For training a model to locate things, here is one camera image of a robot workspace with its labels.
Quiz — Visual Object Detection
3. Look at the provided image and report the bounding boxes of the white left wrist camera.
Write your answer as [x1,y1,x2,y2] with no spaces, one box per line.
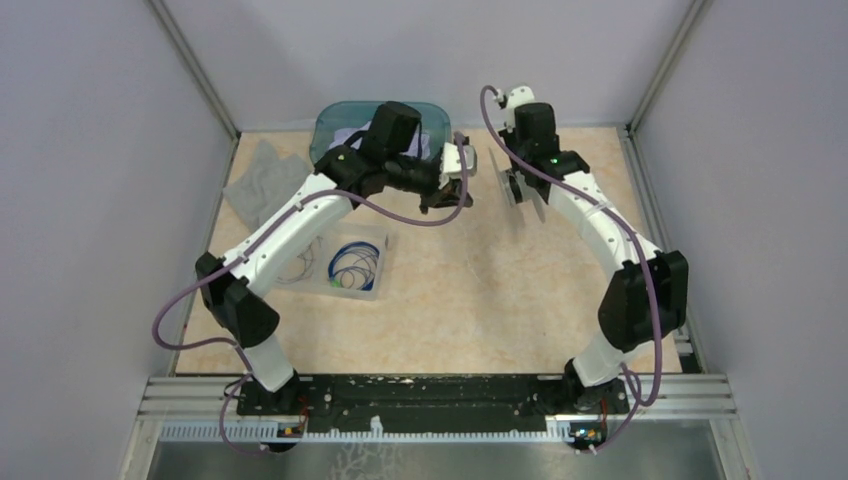
[440,142,477,179]

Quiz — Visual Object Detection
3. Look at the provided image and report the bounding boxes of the white perforated cable spool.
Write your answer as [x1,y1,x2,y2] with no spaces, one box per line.
[488,148,546,232]

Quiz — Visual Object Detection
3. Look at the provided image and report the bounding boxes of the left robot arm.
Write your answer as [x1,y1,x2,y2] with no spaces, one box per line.
[195,101,476,414]

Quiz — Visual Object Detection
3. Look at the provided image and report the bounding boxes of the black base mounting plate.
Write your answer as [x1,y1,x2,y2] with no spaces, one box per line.
[236,374,630,434]

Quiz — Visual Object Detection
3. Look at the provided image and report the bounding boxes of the blue cable coil green connector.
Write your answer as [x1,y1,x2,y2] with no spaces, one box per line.
[327,241,380,291]

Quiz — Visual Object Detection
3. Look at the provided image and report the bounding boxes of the teal plastic basin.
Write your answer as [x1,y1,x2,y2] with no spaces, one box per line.
[309,101,452,163]

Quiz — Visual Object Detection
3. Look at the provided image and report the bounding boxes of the clear plastic divided tray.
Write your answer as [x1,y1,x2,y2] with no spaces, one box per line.
[274,222,391,301]

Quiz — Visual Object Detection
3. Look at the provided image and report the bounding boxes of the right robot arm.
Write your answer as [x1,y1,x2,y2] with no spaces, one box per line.
[498,100,688,412]

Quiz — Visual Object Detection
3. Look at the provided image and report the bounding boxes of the blue thin wire coil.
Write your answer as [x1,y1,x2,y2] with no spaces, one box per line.
[281,235,325,285]

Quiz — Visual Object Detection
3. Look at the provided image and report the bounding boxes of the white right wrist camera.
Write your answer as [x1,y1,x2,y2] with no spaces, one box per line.
[495,84,535,131]

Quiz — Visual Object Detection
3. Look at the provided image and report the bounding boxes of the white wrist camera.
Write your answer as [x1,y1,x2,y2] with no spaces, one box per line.
[440,142,477,179]
[495,84,535,131]

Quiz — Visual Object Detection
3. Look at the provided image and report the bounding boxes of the clear plastic bag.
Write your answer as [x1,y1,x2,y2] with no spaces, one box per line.
[223,140,312,232]

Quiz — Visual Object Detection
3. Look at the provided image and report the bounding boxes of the lavender cloth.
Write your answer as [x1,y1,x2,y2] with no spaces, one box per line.
[327,121,431,159]

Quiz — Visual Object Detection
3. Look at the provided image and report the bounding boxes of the white slotted cable duct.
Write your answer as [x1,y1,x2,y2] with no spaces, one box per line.
[159,418,574,444]

